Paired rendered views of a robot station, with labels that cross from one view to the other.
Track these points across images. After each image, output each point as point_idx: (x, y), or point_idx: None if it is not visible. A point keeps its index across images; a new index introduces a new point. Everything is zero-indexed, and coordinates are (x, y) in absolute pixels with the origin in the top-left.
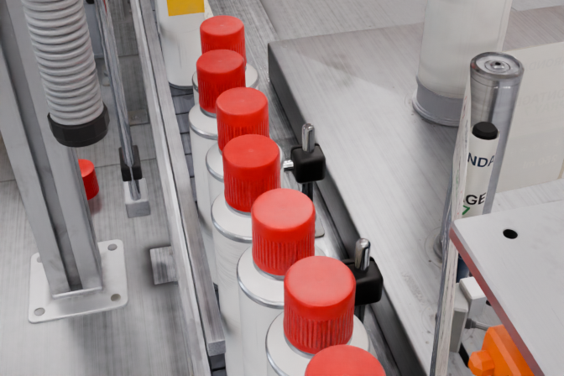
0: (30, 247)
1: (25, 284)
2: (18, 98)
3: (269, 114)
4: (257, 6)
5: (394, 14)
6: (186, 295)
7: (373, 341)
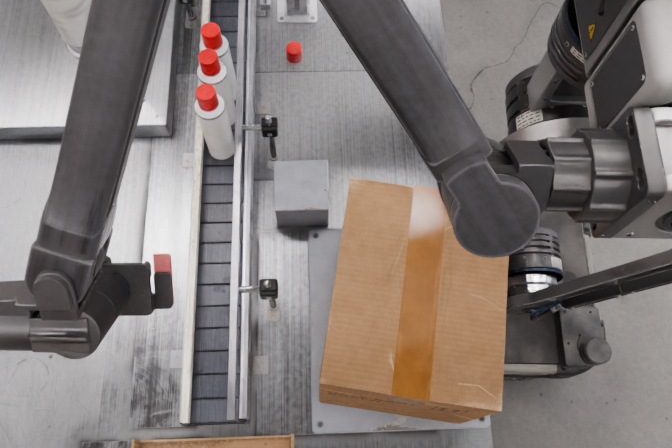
0: (318, 27)
1: (318, 8)
2: None
3: (183, 96)
4: (149, 234)
5: (48, 196)
6: None
7: None
